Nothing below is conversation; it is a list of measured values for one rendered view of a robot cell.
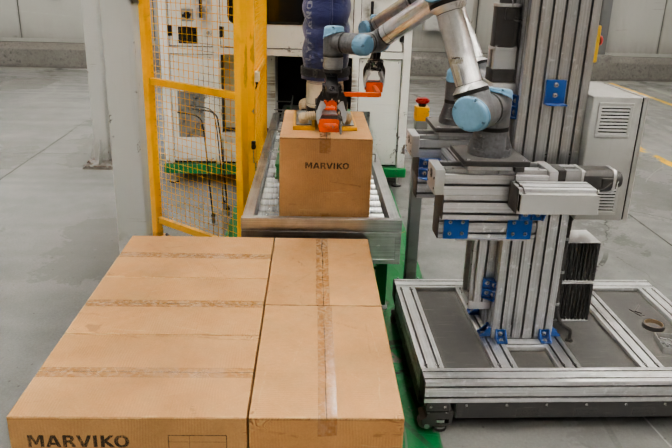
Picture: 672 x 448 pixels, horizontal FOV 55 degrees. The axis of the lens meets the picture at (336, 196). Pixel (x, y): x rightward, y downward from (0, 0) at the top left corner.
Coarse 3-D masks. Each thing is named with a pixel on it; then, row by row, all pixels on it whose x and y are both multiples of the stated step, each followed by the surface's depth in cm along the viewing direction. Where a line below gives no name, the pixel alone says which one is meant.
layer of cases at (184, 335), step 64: (128, 256) 255; (192, 256) 256; (256, 256) 258; (320, 256) 260; (128, 320) 208; (192, 320) 209; (256, 320) 211; (320, 320) 212; (64, 384) 175; (128, 384) 176; (192, 384) 177; (256, 384) 178; (320, 384) 179; (384, 384) 180
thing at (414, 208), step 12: (420, 108) 324; (420, 120) 326; (420, 204) 341; (408, 216) 346; (420, 216) 343; (408, 228) 345; (408, 240) 347; (408, 252) 349; (408, 264) 351; (408, 276) 354
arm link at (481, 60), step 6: (468, 18) 278; (468, 24) 276; (474, 36) 276; (474, 42) 275; (474, 48) 274; (480, 48) 276; (480, 54) 275; (480, 60) 272; (486, 60) 273; (480, 66) 272; (486, 66) 272; (480, 72) 269
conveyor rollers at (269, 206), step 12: (276, 144) 431; (276, 156) 399; (276, 180) 355; (372, 180) 358; (264, 192) 338; (276, 192) 338; (372, 192) 340; (264, 204) 321; (276, 204) 321; (372, 204) 323; (372, 216) 306
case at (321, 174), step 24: (288, 120) 309; (360, 120) 314; (288, 144) 278; (312, 144) 278; (336, 144) 279; (360, 144) 279; (288, 168) 282; (312, 168) 282; (336, 168) 282; (360, 168) 283; (288, 192) 285; (312, 192) 285; (336, 192) 286; (360, 192) 286; (312, 216) 289; (336, 216) 289; (360, 216) 290
